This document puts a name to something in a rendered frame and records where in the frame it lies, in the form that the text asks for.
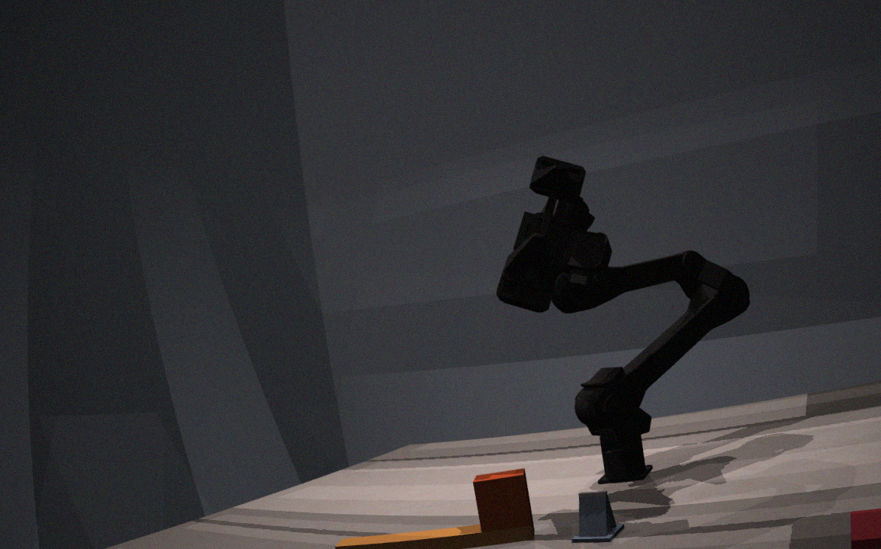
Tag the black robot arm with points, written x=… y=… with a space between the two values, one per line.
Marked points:
x=609 y=403

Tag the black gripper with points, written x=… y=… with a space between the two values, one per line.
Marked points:
x=528 y=279

